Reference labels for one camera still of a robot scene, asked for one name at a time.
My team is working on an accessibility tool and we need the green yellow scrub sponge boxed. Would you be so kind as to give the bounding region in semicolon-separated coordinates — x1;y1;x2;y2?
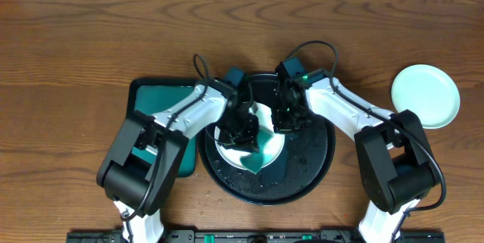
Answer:
240;117;275;174

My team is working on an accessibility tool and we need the white plate top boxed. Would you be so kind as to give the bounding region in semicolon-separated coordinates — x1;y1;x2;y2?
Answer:
216;102;285;174

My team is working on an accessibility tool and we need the mint plate bottom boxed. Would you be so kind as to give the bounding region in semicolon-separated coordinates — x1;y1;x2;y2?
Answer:
391;64;461;129

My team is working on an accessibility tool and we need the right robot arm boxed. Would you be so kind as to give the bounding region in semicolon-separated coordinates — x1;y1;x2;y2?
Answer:
272;69;446;242

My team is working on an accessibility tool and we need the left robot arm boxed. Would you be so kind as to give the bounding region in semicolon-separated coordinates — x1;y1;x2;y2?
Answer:
96;79;259;242

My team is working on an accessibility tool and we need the black round serving tray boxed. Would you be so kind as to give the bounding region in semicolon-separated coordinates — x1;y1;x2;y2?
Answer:
197;73;335;205

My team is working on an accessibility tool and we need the black rectangular water tray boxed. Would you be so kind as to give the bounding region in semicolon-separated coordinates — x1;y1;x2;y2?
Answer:
126;78;197;178

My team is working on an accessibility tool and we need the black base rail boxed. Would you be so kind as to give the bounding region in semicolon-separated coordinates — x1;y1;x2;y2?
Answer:
66;229;445;243

